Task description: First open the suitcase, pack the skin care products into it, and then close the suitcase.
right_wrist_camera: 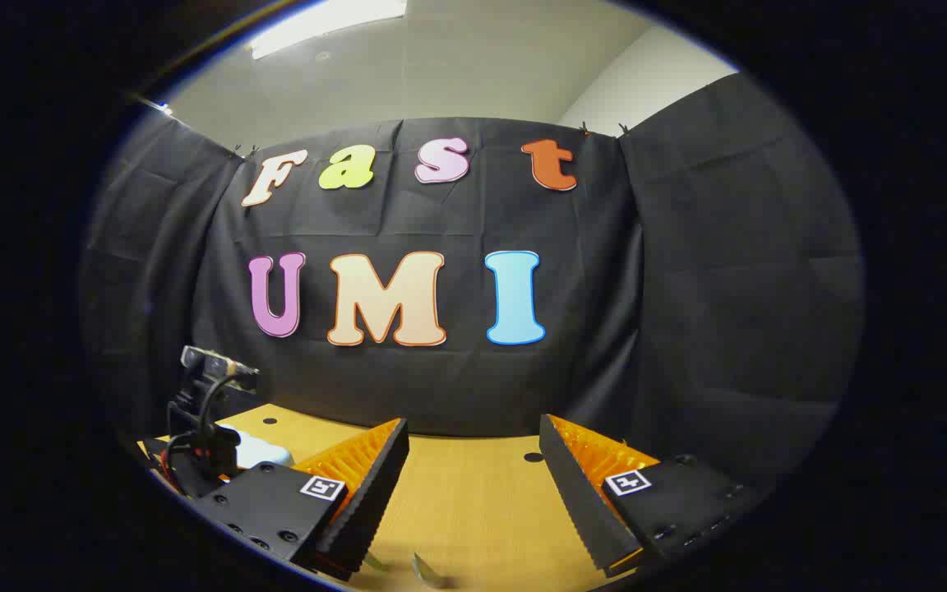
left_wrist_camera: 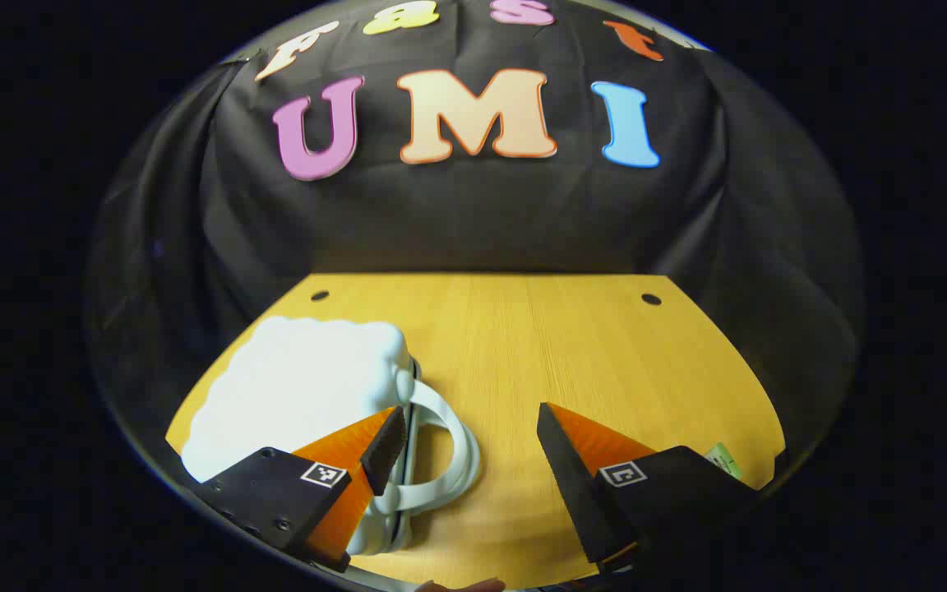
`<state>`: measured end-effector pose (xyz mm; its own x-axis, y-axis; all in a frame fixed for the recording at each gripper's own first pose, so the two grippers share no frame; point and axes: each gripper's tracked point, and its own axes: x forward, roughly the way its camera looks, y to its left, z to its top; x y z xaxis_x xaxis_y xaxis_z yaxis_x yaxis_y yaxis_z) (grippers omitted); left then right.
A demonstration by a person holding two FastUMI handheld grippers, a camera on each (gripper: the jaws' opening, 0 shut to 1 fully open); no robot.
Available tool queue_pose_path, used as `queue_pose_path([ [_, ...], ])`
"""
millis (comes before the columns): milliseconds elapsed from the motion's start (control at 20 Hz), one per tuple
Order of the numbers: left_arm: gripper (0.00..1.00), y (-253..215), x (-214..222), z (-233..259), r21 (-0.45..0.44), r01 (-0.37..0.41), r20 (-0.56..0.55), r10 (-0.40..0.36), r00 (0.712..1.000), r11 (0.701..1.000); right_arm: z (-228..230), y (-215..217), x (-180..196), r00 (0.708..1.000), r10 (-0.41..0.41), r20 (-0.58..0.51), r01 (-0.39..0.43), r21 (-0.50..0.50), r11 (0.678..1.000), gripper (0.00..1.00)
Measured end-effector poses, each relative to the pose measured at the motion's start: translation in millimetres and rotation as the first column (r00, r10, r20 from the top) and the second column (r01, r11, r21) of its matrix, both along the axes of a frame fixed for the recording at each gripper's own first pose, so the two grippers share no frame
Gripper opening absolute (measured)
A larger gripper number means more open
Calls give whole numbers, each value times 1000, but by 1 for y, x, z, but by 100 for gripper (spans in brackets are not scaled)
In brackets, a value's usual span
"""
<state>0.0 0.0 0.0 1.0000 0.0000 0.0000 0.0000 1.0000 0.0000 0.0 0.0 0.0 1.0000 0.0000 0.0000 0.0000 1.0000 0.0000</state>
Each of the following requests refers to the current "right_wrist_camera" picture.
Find long ceiling light panel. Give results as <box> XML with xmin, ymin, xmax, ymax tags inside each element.
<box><xmin>250</xmin><ymin>0</ymin><xmax>409</xmax><ymax>60</ymax></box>

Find black backdrop cloth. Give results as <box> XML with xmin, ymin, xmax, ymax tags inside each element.
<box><xmin>79</xmin><ymin>72</ymin><xmax>865</xmax><ymax>494</ymax></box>

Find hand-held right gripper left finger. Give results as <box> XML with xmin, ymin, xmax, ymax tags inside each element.
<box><xmin>194</xmin><ymin>418</ymin><xmax>410</xmax><ymax>581</ymax></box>

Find light blue suitcase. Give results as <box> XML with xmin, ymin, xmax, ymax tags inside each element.
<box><xmin>231</xmin><ymin>428</ymin><xmax>295</xmax><ymax>471</ymax></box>

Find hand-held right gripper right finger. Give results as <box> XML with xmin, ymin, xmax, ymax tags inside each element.
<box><xmin>539</xmin><ymin>414</ymin><xmax>762</xmax><ymax>575</ymax></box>

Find green white skin care sachet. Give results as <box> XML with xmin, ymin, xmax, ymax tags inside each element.
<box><xmin>412</xmin><ymin>553</ymin><xmax>450</xmax><ymax>590</ymax></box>

